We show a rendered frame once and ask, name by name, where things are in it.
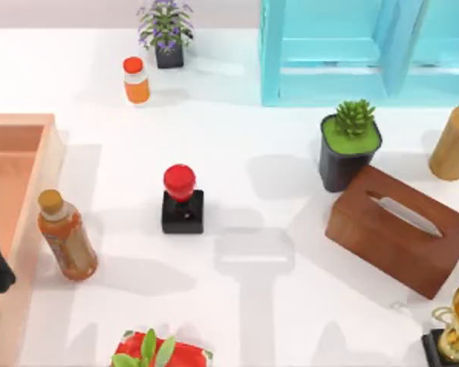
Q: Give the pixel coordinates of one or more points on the salmon-coloured shallow box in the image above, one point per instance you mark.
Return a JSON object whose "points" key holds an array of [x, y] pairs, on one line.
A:
{"points": [[15, 176]]}

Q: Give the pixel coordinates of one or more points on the wooden cylinder cup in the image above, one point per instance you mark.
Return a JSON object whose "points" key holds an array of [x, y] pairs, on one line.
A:
{"points": [[453, 147]]}

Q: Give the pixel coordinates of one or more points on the gold trophy on black base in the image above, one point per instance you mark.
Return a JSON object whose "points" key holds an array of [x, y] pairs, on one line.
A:
{"points": [[457, 332]]}

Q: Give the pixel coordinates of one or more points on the green succulent in black pot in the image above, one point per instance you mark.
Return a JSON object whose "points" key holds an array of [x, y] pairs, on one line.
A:
{"points": [[344, 153]]}

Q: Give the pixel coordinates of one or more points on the light blue rack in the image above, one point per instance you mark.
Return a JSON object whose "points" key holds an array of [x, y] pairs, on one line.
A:
{"points": [[329, 49]]}

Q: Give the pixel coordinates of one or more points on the brown wooden tissue box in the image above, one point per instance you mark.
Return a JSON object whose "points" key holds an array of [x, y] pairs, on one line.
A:
{"points": [[398, 237]]}

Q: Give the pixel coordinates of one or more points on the red stamp on black base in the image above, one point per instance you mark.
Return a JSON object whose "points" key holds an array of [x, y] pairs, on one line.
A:
{"points": [[181, 208]]}

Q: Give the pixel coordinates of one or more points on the brown tea bottle tan cap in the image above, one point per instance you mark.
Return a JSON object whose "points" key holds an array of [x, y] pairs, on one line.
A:
{"points": [[69, 244]]}

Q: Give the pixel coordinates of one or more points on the green plant in red pot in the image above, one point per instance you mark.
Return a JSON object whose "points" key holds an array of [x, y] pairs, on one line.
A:
{"points": [[164, 353]]}

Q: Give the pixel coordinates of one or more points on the purple flower plant black pot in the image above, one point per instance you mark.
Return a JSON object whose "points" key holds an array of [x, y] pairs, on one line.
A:
{"points": [[168, 34]]}

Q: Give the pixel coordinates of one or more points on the orange bottle red cap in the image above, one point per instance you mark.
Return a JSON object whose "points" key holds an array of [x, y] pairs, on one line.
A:
{"points": [[136, 86]]}

